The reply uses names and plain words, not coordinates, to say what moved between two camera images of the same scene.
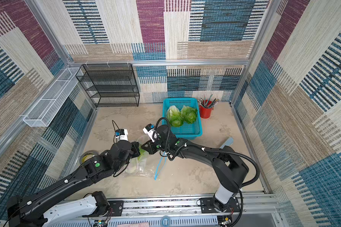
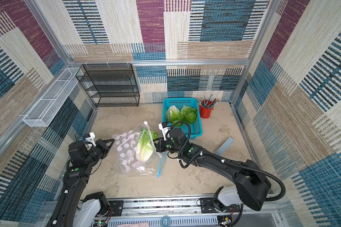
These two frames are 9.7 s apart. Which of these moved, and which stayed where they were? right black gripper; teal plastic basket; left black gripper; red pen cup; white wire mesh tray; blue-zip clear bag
Moved: left black gripper; right black gripper
Stayed: white wire mesh tray; red pen cup; teal plastic basket; blue-zip clear bag
